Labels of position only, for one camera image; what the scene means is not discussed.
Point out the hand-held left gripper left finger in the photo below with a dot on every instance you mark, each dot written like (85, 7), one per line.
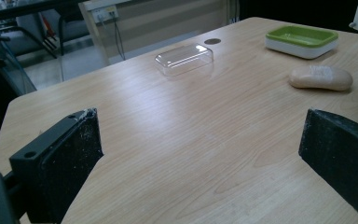
(59, 165)

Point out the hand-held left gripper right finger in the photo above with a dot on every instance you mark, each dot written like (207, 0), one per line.
(341, 155)

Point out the beige soap bar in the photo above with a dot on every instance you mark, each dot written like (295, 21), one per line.
(320, 78)

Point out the green and white soap dish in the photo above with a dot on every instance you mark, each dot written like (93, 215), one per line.
(302, 41)

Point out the clear plastic soap dish lid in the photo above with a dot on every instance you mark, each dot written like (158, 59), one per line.
(184, 59)

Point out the grey chair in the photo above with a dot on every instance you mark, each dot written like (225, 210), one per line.
(40, 31)

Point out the white power strip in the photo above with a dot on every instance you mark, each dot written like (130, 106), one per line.
(104, 14)

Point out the round table grommet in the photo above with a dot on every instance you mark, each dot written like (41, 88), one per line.
(212, 41)

